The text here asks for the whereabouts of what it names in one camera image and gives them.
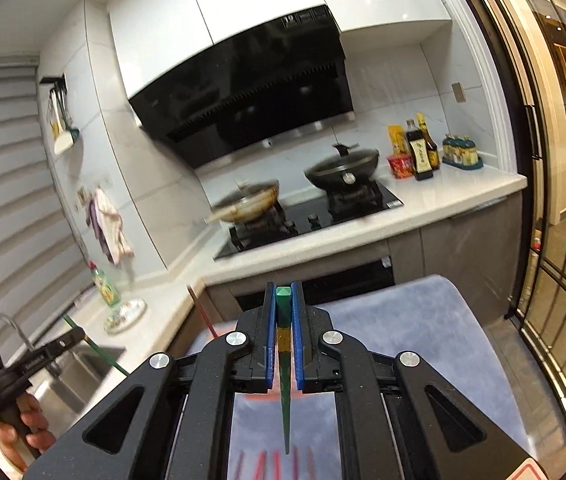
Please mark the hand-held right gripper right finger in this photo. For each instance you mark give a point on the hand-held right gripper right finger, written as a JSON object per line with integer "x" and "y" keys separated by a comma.
{"x": 299, "y": 345}

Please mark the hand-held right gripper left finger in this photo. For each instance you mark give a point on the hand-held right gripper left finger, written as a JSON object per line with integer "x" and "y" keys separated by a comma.
{"x": 269, "y": 340}

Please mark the steel sink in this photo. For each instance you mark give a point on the steel sink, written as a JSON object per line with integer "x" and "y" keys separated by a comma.
{"x": 83, "y": 370}

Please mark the grey wall socket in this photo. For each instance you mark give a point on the grey wall socket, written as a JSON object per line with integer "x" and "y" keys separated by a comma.
{"x": 458, "y": 92}

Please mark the grey base cabinet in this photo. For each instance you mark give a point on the grey base cabinet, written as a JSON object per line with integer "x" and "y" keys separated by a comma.
{"x": 463, "y": 245}

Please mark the floral plate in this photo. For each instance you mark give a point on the floral plate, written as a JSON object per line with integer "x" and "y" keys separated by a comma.
{"x": 125, "y": 315}

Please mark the white pink hanging cloth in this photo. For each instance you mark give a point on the white pink hanging cloth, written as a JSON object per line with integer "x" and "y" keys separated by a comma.
{"x": 112, "y": 225}

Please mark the spice jar set with tray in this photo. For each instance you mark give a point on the spice jar set with tray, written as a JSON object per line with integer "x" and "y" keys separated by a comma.
{"x": 463, "y": 152}

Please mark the yellow hanging utensil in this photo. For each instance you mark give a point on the yellow hanging utensil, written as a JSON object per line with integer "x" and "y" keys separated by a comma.
{"x": 54, "y": 120}

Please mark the grey-blue fleece blanket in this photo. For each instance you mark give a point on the grey-blue fleece blanket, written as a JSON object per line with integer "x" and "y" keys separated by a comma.
{"x": 413, "y": 320}

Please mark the black wall rack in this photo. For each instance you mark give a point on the black wall rack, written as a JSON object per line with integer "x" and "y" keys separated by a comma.
{"x": 53, "y": 80}

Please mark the patterned wall hook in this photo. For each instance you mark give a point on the patterned wall hook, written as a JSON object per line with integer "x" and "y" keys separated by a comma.
{"x": 82, "y": 197}

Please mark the white green hanging scoop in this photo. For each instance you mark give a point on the white green hanging scoop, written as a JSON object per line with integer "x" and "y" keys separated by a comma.
{"x": 64, "y": 141}

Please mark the black built-in appliance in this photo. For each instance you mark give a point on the black built-in appliance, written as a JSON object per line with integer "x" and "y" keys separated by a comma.
{"x": 343, "y": 280}

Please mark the black range hood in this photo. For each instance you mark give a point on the black range hood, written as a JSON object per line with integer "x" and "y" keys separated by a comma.
{"x": 243, "y": 90}

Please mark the black gas stove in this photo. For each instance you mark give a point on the black gas stove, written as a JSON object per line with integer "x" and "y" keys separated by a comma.
{"x": 313, "y": 225}

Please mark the dark red chopstick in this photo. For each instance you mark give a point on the dark red chopstick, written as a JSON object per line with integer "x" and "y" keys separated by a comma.
{"x": 203, "y": 312}

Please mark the purple hanging cloth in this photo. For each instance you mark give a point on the purple hanging cloth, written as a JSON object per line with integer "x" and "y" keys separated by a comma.
{"x": 93, "y": 220}

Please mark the black wok lid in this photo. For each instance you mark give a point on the black wok lid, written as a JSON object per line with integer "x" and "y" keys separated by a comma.
{"x": 343, "y": 157}

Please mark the white window blinds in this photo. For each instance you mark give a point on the white window blinds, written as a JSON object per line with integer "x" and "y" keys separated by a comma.
{"x": 8, "y": 185}

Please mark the glass wok lid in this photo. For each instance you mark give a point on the glass wok lid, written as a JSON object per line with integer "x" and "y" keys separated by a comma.
{"x": 245, "y": 192}

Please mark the person's left hand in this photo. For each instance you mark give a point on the person's left hand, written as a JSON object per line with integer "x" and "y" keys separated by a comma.
{"x": 38, "y": 420}

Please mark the white upper cabinet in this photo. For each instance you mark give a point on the white upper cabinet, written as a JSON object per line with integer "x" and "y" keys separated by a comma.
{"x": 163, "y": 10}

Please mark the metal faucet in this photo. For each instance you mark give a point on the metal faucet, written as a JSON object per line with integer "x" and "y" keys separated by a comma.
{"x": 13, "y": 324}

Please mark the beige wok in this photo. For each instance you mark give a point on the beige wok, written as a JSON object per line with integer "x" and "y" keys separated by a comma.
{"x": 248, "y": 210}

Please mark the dark green chopstick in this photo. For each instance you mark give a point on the dark green chopstick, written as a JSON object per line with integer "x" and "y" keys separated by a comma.
{"x": 105, "y": 357}
{"x": 283, "y": 410}

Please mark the large dark sauce bottle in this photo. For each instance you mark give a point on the large dark sauce bottle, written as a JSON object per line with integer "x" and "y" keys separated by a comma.
{"x": 420, "y": 157}

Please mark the black wok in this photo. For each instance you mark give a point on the black wok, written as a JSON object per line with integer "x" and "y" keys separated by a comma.
{"x": 343, "y": 180}

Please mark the green dish soap bottle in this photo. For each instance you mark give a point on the green dish soap bottle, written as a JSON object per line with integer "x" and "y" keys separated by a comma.
{"x": 107, "y": 287}

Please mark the yellow seasoning packet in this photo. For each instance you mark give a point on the yellow seasoning packet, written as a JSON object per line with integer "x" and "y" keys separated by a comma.
{"x": 397, "y": 140}

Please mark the red instant noodle cup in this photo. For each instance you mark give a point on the red instant noodle cup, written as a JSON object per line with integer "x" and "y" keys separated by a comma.
{"x": 400, "y": 166}

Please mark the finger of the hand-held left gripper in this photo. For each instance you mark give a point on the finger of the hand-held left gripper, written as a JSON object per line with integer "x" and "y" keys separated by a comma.
{"x": 58, "y": 346}

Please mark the glass sliding door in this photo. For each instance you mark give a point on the glass sliding door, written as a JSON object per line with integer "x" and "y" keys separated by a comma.
{"x": 553, "y": 210}

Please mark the small dark sauce bottle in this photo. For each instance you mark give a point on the small dark sauce bottle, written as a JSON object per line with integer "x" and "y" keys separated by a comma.
{"x": 432, "y": 149}

